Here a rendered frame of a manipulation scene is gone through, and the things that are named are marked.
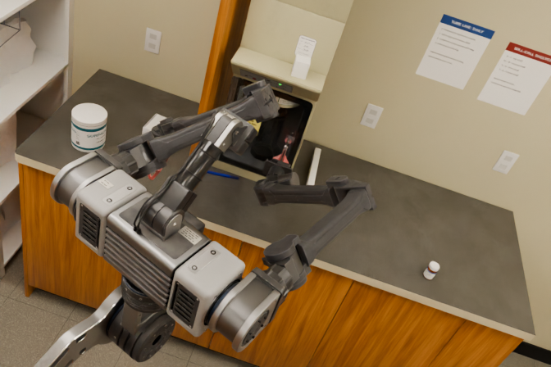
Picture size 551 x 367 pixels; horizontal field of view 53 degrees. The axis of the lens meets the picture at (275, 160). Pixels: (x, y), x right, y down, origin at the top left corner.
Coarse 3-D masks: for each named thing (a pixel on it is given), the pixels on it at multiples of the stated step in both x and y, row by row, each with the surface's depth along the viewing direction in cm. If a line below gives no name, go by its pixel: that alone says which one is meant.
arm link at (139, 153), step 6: (144, 144) 147; (126, 150) 145; (132, 150) 143; (138, 150) 144; (144, 150) 147; (150, 150) 149; (138, 156) 144; (144, 156) 146; (150, 156) 148; (138, 162) 144; (144, 162) 145; (138, 168) 143
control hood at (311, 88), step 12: (240, 48) 193; (240, 60) 187; (252, 60) 189; (264, 60) 191; (276, 60) 193; (252, 72) 189; (264, 72) 185; (276, 72) 187; (288, 72) 189; (312, 72) 193; (288, 84) 188; (300, 84) 185; (312, 84) 187; (300, 96) 198; (312, 96) 192
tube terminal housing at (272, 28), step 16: (256, 0) 183; (272, 0) 182; (256, 16) 187; (272, 16) 185; (288, 16) 184; (304, 16) 183; (320, 16) 182; (256, 32) 190; (272, 32) 189; (288, 32) 187; (304, 32) 186; (320, 32) 185; (336, 32) 184; (256, 48) 194; (272, 48) 192; (288, 48) 191; (320, 48) 188; (320, 64) 192; (256, 176) 228
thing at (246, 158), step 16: (240, 80) 201; (240, 96) 205; (288, 96) 201; (288, 112) 205; (304, 112) 203; (272, 128) 210; (288, 128) 209; (304, 128) 207; (256, 144) 217; (272, 144) 215; (224, 160) 225; (240, 160) 223; (256, 160) 221; (288, 160) 218
